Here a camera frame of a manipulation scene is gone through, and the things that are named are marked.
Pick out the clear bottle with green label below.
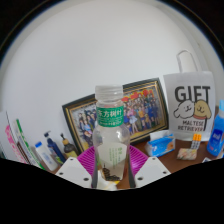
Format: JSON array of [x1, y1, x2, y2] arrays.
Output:
[[92, 84, 131, 183]]

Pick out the framed group picture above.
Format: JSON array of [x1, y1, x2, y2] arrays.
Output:
[[61, 77, 170, 155]]

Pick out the blue tissue pack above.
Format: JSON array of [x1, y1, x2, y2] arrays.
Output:
[[144, 129, 176, 158]]

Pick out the amber pump bottle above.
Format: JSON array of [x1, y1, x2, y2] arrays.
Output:
[[60, 133, 78, 159]]

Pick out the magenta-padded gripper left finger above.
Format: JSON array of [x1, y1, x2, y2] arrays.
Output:
[[54, 145, 99, 189]]

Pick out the white paper gift bag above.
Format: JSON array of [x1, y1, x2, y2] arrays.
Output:
[[162, 49, 217, 134]]

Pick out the tall pink box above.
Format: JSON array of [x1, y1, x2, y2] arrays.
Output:
[[4, 124, 28, 164]]

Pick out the dark blue pump bottle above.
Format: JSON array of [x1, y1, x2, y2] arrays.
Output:
[[43, 130, 67, 164]]

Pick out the small patterned packet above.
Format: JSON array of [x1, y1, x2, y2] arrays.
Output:
[[176, 147, 198, 161]]

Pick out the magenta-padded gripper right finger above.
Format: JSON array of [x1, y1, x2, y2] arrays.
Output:
[[127, 145, 172, 188]]

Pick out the puzzle cube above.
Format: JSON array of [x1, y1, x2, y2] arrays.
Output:
[[190, 133, 203, 150]]

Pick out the blue detergent bottle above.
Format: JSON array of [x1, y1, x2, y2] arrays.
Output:
[[206, 99, 224, 158]]

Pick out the tall green and white box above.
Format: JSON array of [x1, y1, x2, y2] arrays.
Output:
[[11, 118, 44, 169]]

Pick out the white bottle with blue cap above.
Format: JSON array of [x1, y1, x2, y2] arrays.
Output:
[[34, 141, 58, 172]]

